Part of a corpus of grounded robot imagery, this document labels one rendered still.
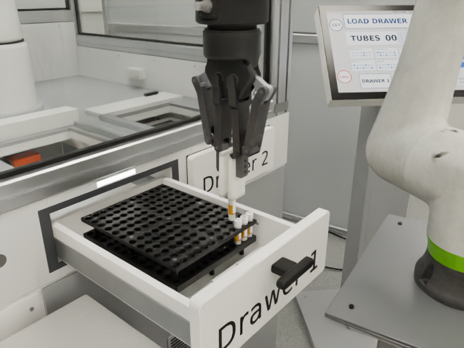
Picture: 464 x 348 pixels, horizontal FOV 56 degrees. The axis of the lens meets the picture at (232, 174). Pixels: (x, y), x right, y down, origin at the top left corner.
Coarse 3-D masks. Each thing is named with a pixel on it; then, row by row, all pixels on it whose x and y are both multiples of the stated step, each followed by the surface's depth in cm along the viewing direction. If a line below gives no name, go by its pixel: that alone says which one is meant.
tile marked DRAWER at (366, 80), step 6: (360, 78) 124; (366, 78) 124; (372, 78) 124; (378, 78) 124; (384, 78) 124; (390, 78) 124; (360, 84) 123; (366, 84) 123; (372, 84) 123; (378, 84) 123; (384, 84) 124
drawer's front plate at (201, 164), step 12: (264, 132) 106; (264, 144) 107; (192, 156) 89; (204, 156) 91; (252, 156) 104; (264, 156) 108; (192, 168) 89; (204, 168) 92; (216, 168) 95; (264, 168) 110; (192, 180) 90; (216, 192) 97
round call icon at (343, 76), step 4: (336, 72) 124; (340, 72) 124; (344, 72) 124; (348, 72) 124; (340, 76) 123; (344, 76) 123; (348, 76) 123; (340, 80) 123; (344, 80) 123; (348, 80) 123; (352, 80) 123
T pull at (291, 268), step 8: (272, 264) 57; (280, 264) 57; (288, 264) 57; (296, 264) 57; (304, 264) 57; (312, 264) 58; (272, 272) 57; (280, 272) 56; (288, 272) 55; (296, 272) 55; (304, 272) 57; (280, 280) 54; (288, 280) 54; (280, 288) 54
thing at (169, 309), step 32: (128, 192) 82; (192, 192) 82; (64, 224) 73; (256, 224) 74; (288, 224) 70; (64, 256) 69; (96, 256) 63; (128, 288) 59; (160, 288) 55; (192, 288) 64; (160, 320) 56
